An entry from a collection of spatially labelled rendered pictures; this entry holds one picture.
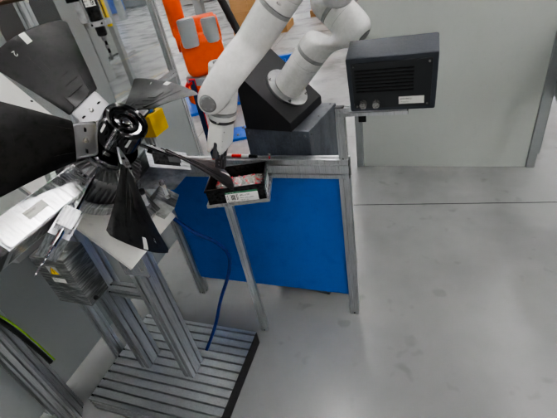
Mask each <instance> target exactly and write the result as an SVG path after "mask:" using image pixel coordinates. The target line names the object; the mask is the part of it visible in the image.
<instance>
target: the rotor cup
mask: <svg viewBox="0 0 557 418"><path fill-rule="evenodd" d="M123 118H127V119H129V120H130V124H125V123H124V122H123ZM103 124H105V127H104V130H103V132H102V133H101V132H100V130H101V128H102V126H103ZM96 128H97V139H98V150H99V151H98V155H95V156H91V158H92V159H93V160H95V161H96V162H97V163H98V164H100V165H102V166H104V167H107V168H112V169H120V168H119V166H118V163H119V161H118V158H117V154H116V151H115V146H117V147H119V148H120V149H121V151H122V152H123V153H124V155H125V157H126V158H127V159H128V161H129V162H130V166H131V165H132V164H133V163H134V161H135V160H136V158H137V156H138V146H139V145H140V143H141V142H142V141H143V139H144V138H145V136H146V135H147V133H148V122H147V120H146V119H145V118H144V117H143V115H142V114H141V113H140V112H139V111H137V110H136V109H135V108H133V107H132V106H129V105H127V104H121V103H113V104H109V105H108V106H106V107H105V108H104V110H103V112H102V114H101V115H100V117H99V120H98V122H97V124H96ZM129 140H130V141H131V143H130V145H129V146H128V147H127V148H125V146H126V144H127V142H128V141H129Z"/></svg>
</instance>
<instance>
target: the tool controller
mask: <svg viewBox="0 0 557 418"><path fill-rule="evenodd" d="M345 62H346V75H347V83H348V90H349V98H350V105H351V111H368V110H388V109H425V108H434V106H435V100H436V90H437V80H438V62H439V32H430V33H422V34H414V35H407V36H392V37H383V38H376V39H367V40H359V41H350V44H349V47H348V51H347V54H346V59H345Z"/></svg>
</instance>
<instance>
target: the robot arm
mask: <svg viewBox="0 0 557 418"><path fill-rule="evenodd" d="M302 1H303V0H256V1H255V2H254V5H253V6H252V8H251V9H250V11H249V13H248V15H247V17H246V18H245V20H244V22H243V23H242V25H241V27H240V29H239V30H238V32H237V33H236V35H235V36H234V38H233V39H232V40H231V41H230V43H229V44H228V45H227V47H226V48H225V49H224V50H223V51H222V53H221V54H220V56H219V57H218V59H215V60H212V61H210V62H209V63H208V75H207V77H206V78H205V80H204V82H203V84H202V86H201V88H200V90H199V93H198V96H197V103H198V105H199V108H200V109H201V110H202V111H203V112H204V113H206V114H208V118H209V120H210V124H209V129H208V138H207V152H210V151H211V150H212V149H213V154H212V158H214V159H215V160H216V168H220V169H225V167H226V156H227V151H228V147H229V146H230V145H231V144H232V142H233V136H234V122H235V120H236V116H237V101H238V89H239V87H240V86H241V85H242V83H243V82H244V81H245V79H246V78H247V77H248V76H249V74H250V73H251V72H252V70H253V69H254V68H255V67H256V66H257V65H258V64H259V62H260V61H261V60H262V59H263V57H264V56H265V54H266V53H267V52H268V50H269V49H270V47H271V46H272V45H273V44H274V42H275V41H276V39H277V38H278V37H279V35H280V33H281V32H282V30H283V29H284V28H285V27H286V25H287V24H288V22H289V20H290V19H291V17H292V16H293V14H294V13H295V12H296V10H297V9H298V7H299V6H300V4H301V3H302ZM310 5H311V9H312V11H313V13H314V14H315V15H316V17H317V18H318V19H319V20H320V21H321V22H322V23H323V24H324V25H325V26H326V27H327V29H328V30H329V31H330V32H331V33H332V35H331V36H329V35H327V34H324V33H321V32H318V31H314V30H311V31H308V32H307V33H306V34H305V35H304V36H303V38H302V39H301V41H300V42H299V43H298V45H297V46H296V48H295V49H294V51H293V53H292V55H291V56H290V57H289V58H288V60H287V62H286V63H285V65H284V67H283V69H282V70H272V71H270V72H269V74H268V75H267V84H268V87H269V89H270V90H271V92H272V93H273V94H274V95H275V96H276V97H277V98H278V99H279V100H281V101H283V102H284V103H285V104H287V105H292V106H301V105H303V104H304V103H305V102H306V100H307V98H308V93H307V91H306V89H305V88H306V87H307V85H308V84H309V82H310V81H311V80H312V78H313V77H314V76H315V75H316V74H317V72H318V70H319V69H320V68H321V66H322V65H323V64H324V62H325V61H326V60H327V58H328V57H329V56H330V55H331V54H332V53H333V52H334V51H338V50H341V49H345V48H348V47H349V44H350V41H359V40H365V39H366V38H367V36H368V35H369V32H370V29H371V20H370V18H369V17H368V15H367V14H366V12H365V11H364V10H363V9H362V8H361V7H360V6H359V5H358V4H357V3H356V2H355V1H354V0H311V1H310Z"/></svg>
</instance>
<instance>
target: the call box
mask: <svg viewBox="0 0 557 418"><path fill-rule="evenodd" d="M145 119H146V120H147V122H148V133H147V135H146V136H145V138H154V137H157V136H158V135H159V134H161V133H162V132H163V131H164V130H166V129H167V128H168V124H167V120H166V117H165V115H164V113H163V110H162V108H156V109H154V110H153V112H151V113H148V115H147V117H146V118H145Z"/></svg>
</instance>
